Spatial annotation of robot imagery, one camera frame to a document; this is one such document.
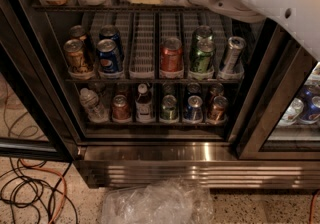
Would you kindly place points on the red can middle shelf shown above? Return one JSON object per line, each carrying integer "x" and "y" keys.
{"x": 171, "y": 55}

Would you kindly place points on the stainless steel display fridge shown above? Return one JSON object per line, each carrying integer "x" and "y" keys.
{"x": 129, "y": 153}

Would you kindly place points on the dark juice bottle white cap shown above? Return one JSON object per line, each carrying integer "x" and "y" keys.
{"x": 144, "y": 104}

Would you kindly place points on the clear water bottle bottom shelf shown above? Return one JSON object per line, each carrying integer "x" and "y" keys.
{"x": 94, "y": 108}

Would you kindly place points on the glass fridge door right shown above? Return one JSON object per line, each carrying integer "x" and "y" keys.
{"x": 286, "y": 68}

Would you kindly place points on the open fridge door left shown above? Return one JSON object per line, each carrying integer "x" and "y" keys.
{"x": 34, "y": 124}

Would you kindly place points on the green can middle back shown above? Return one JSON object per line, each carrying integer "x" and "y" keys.
{"x": 202, "y": 32}

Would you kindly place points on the green can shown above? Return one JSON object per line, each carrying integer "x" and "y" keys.
{"x": 202, "y": 56}
{"x": 169, "y": 108}
{"x": 202, "y": 32}

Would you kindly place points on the blue pepsi can back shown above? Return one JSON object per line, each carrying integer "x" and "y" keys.
{"x": 112, "y": 32}

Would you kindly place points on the blue pepsi can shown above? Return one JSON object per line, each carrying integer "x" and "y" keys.
{"x": 112, "y": 32}
{"x": 109, "y": 56}

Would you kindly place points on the green can middle front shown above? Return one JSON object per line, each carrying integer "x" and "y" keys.
{"x": 202, "y": 56}

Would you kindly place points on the blue pepsi can front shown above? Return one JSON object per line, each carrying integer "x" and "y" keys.
{"x": 109, "y": 56}

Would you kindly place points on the gold can middle back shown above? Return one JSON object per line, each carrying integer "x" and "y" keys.
{"x": 79, "y": 32}

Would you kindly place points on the gold can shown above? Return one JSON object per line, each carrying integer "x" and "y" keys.
{"x": 79, "y": 32}
{"x": 77, "y": 56}

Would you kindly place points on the silver tilted can middle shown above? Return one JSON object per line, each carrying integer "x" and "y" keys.
{"x": 234, "y": 48}

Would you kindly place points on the gold can middle front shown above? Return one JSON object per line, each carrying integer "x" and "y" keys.
{"x": 77, "y": 56}

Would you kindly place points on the blue can bottom back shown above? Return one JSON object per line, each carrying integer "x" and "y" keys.
{"x": 192, "y": 89}

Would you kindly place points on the copper can bottom back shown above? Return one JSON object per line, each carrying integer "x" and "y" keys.
{"x": 215, "y": 89}

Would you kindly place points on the copper can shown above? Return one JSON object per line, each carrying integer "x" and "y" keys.
{"x": 215, "y": 89}
{"x": 218, "y": 108}

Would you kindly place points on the green can bottom front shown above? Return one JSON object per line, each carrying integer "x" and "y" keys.
{"x": 169, "y": 108}

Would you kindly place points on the orange can bottom front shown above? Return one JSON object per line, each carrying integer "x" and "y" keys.
{"x": 120, "y": 107}

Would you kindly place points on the blue can bottom front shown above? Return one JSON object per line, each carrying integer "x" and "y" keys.
{"x": 193, "y": 109}

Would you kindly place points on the copper can bottom front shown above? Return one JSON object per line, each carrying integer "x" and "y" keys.
{"x": 218, "y": 108}

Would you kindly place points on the blue can behind right door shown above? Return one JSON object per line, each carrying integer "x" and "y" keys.
{"x": 310, "y": 96}

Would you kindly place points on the white can behind right door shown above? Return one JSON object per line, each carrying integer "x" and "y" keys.
{"x": 292, "y": 112}

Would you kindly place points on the crumpled clear plastic bag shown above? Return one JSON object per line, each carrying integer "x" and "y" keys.
{"x": 173, "y": 201}

